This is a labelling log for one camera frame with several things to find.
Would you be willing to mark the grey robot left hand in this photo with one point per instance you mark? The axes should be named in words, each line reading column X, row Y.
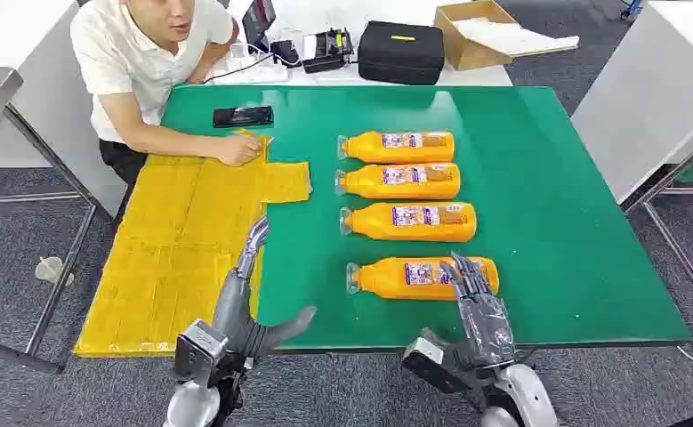
column 232, row 306

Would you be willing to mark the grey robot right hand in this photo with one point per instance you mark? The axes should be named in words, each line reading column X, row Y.
column 484, row 327

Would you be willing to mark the orange drink bottle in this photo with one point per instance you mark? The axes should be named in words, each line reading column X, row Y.
column 369, row 148
column 364, row 182
column 381, row 281
column 375, row 224

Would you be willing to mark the yellow sheet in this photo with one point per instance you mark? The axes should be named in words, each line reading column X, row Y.
column 163, row 265

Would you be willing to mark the green table mat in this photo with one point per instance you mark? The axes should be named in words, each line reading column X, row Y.
column 546, row 206

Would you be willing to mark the clear plastic cup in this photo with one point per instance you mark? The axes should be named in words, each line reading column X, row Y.
column 51, row 271

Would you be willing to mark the black smartphone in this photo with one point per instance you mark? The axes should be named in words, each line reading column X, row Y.
column 243, row 116

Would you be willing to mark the white power strip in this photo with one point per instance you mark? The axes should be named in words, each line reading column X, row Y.
column 257, row 73

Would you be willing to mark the black power adapter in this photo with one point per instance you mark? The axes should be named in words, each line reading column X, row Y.
column 284, row 53

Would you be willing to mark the white desk with grey panel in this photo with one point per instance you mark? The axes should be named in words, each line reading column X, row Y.
column 45, row 118

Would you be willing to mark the seated person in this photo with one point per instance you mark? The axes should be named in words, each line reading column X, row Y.
column 128, row 59

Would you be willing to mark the black label printer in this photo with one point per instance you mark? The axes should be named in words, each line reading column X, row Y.
column 325, row 53

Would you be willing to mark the brown cardboard box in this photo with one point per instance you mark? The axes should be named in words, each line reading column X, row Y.
column 464, row 56

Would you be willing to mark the white desk with steel legs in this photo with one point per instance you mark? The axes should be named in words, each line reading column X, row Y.
column 646, row 100

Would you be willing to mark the black zip case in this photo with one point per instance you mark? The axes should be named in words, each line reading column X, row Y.
column 400, row 56

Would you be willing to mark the black tablet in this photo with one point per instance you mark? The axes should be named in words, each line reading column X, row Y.
column 257, row 22

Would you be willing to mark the white paper sheet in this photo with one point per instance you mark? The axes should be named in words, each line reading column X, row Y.
column 511, row 36

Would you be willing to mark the long white desk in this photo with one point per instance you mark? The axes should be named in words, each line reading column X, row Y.
column 381, row 12

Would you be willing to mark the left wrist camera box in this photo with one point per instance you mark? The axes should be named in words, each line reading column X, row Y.
column 199, row 349

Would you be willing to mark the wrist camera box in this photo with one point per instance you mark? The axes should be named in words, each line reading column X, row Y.
column 199, row 349
column 434, row 365

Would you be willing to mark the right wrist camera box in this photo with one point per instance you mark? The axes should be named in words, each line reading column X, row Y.
column 434, row 365

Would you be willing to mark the blue wheeled frame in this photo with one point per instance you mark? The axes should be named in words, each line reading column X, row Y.
column 632, row 7

